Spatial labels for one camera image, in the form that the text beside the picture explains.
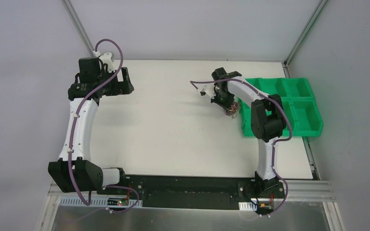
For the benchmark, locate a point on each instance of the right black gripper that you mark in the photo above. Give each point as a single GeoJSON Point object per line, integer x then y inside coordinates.
{"type": "Point", "coordinates": [221, 101]}

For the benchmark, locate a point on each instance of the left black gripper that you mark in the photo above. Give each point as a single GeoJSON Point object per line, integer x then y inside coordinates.
{"type": "Point", "coordinates": [121, 82]}

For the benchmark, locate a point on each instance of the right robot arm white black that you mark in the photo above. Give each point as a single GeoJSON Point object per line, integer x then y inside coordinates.
{"type": "Point", "coordinates": [268, 120]}

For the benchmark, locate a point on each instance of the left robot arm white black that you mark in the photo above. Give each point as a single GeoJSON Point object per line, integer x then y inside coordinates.
{"type": "Point", "coordinates": [74, 168]}

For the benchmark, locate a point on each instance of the green divided plastic bin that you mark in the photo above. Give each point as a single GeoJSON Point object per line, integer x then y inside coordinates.
{"type": "Point", "coordinates": [298, 102]}

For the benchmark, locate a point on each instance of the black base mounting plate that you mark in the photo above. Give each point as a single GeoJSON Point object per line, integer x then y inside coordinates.
{"type": "Point", "coordinates": [199, 192]}

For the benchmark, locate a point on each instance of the left control circuit board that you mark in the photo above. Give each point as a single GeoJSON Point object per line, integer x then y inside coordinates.
{"type": "Point", "coordinates": [118, 202]}

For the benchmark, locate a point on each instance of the control circuit board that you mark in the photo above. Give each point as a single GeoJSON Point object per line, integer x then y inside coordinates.
{"type": "Point", "coordinates": [118, 202]}
{"type": "Point", "coordinates": [263, 206]}

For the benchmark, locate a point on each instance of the right control circuit board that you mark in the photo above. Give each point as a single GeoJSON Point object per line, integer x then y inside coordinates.
{"type": "Point", "coordinates": [263, 206]}

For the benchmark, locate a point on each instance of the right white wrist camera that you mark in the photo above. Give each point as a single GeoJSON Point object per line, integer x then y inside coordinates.
{"type": "Point", "coordinates": [208, 90]}

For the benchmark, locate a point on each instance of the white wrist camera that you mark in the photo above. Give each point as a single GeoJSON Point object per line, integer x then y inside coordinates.
{"type": "Point", "coordinates": [208, 90]}
{"type": "Point", "coordinates": [106, 58]}

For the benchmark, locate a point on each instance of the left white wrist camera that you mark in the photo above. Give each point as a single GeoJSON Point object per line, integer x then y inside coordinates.
{"type": "Point", "coordinates": [106, 58]}

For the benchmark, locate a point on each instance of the aluminium frame rail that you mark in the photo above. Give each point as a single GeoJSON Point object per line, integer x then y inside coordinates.
{"type": "Point", "coordinates": [299, 191]}

